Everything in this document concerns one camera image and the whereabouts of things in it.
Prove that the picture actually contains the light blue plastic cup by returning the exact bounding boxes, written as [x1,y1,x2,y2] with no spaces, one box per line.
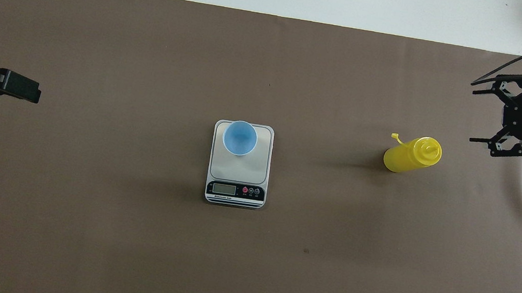
[220,118,260,158]

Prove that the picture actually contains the yellow squeeze bottle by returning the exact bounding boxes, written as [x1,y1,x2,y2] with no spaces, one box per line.
[381,131,444,179]

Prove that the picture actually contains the brown paper table mat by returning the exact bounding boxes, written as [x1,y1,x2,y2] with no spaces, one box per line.
[0,0,522,293]

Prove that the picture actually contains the silver digital kitchen scale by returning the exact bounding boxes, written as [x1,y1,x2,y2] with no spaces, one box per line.
[204,118,276,211]

